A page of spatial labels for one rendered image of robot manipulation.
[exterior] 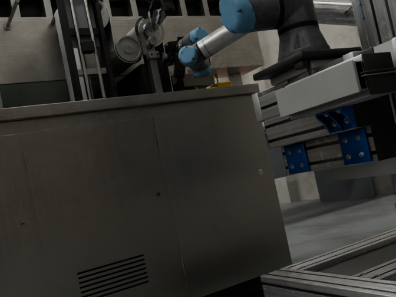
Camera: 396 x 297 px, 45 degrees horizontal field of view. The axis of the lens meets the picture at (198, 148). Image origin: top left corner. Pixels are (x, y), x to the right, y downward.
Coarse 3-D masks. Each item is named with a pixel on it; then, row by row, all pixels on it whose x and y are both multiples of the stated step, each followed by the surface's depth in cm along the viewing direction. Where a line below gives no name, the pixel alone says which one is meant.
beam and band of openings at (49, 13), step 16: (0, 0) 227; (32, 0) 235; (48, 0) 231; (112, 0) 256; (128, 0) 254; (144, 0) 265; (176, 0) 271; (192, 0) 280; (208, 0) 285; (0, 16) 226; (16, 16) 223; (32, 16) 234; (48, 16) 230; (112, 16) 246; (128, 16) 251; (176, 16) 265; (192, 16) 271; (208, 16) 276
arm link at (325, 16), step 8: (320, 8) 179; (328, 8) 178; (336, 8) 177; (344, 8) 176; (352, 8) 175; (320, 16) 179; (328, 16) 178; (336, 16) 177; (344, 16) 177; (352, 16) 176; (328, 24) 182; (336, 24) 181; (344, 24) 179; (352, 24) 178
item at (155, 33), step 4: (148, 24) 216; (144, 28) 214; (148, 28) 216; (152, 28) 216; (156, 28) 217; (144, 32) 215; (148, 32) 215; (152, 32) 216; (156, 32) 217; (148, 36) 215; (156, 36) 217
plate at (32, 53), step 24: (0, 24) 218; (24, 24) 223; (48, 24) 229; (120, 24) 248; (168, 24) 262; (192, 24) 269; (216, 24) 278; (0, 48) 216; (24, 48) 222; (48, 48) 227; (240, 48) 284; (0, 72) 215; (24, 72) 220; (48, 72) 225; (192, 72) 272; (216, 72) 285; (240, 72) 301
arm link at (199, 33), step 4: (196, 28) 192; (200, 28) 193; (192, 32) 192; (196, 32) 191; (200, 32) 192; (204, 32) 193; (188, 36) 195; (192, 36) 192; (196, 36) 191; (200, 36) 192; (204, 36) 193; (184, 40) 197; (188, 40) 195; (192, 40) 192; (196, 40) 191; (184, 44) 198; (188, 44) 195; (192, 44) 193
